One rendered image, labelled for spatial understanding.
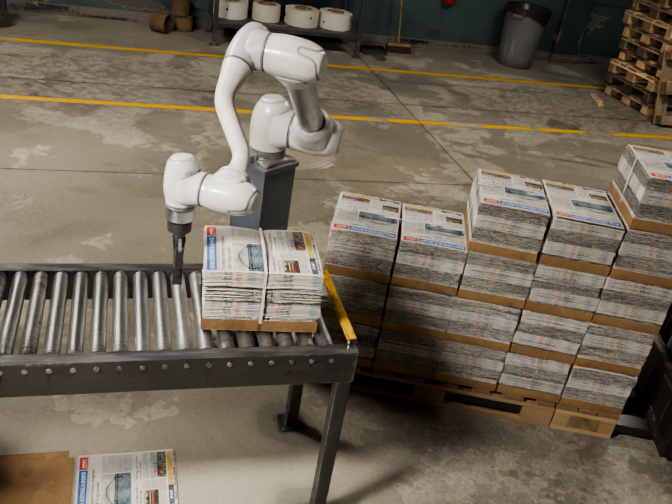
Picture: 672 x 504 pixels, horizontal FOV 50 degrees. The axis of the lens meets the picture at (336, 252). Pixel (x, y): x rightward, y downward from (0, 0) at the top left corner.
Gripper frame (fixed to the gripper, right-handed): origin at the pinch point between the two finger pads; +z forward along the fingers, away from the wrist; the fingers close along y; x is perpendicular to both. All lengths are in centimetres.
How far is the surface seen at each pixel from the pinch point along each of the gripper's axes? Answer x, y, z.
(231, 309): -16.3, -13.1, 4.8
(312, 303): -41.7, -15.6, 1.2
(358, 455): -79, 4, 94
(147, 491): 8, -6, 93
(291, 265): -34.6, -9.8, -9.5
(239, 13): -109, 650, 61
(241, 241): -20.6, 5.0, -9.6
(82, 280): 29.9, 17.5, 13.5
